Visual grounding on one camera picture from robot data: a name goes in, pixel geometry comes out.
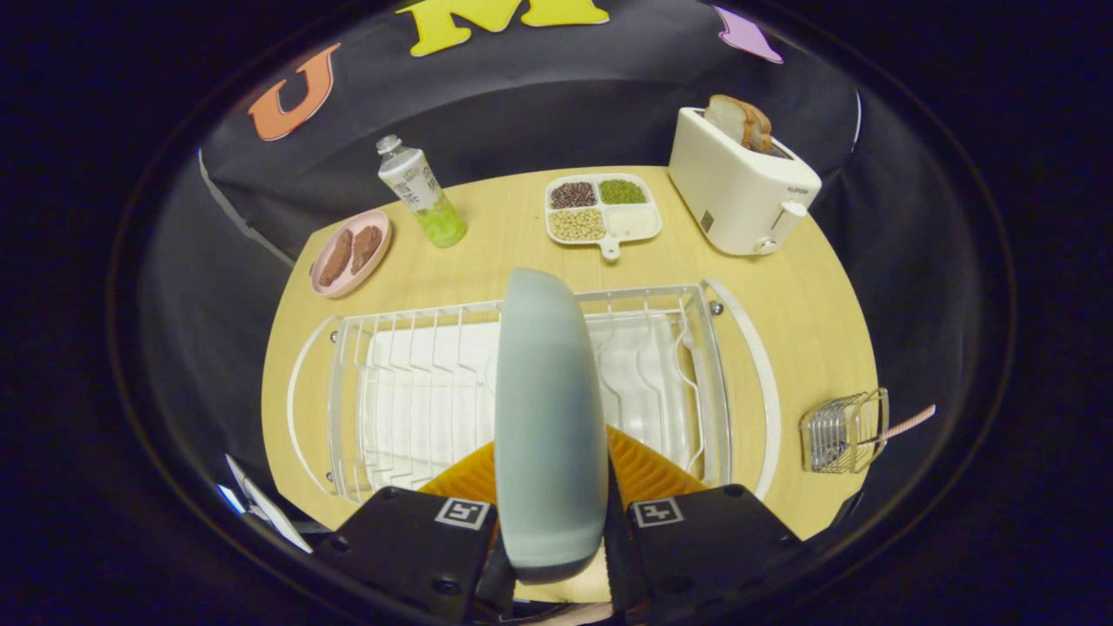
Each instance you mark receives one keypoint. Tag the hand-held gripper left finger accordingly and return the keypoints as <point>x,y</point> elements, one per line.
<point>409,548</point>

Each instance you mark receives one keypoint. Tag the pale green plate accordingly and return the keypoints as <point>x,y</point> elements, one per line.
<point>548,417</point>

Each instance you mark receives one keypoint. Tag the green drink bottle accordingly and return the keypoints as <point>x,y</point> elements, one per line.
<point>422,191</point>

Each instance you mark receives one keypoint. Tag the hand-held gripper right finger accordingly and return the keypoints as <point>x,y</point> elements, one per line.
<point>704,548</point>

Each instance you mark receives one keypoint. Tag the white divided bean tray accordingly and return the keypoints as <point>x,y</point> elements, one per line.
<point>630,222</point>

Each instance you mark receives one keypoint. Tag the white toaster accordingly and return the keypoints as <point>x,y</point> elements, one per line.
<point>739,196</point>

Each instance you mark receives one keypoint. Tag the brown meat piece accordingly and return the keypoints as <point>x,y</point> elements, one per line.
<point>336,258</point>
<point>366,248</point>

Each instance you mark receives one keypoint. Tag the black backdrop cloth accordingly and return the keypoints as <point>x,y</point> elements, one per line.
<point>522,104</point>

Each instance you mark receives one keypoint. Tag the pink oval dish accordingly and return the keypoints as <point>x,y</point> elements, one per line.
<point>348,280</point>

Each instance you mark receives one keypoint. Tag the bread slice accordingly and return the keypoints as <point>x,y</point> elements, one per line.
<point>735,122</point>

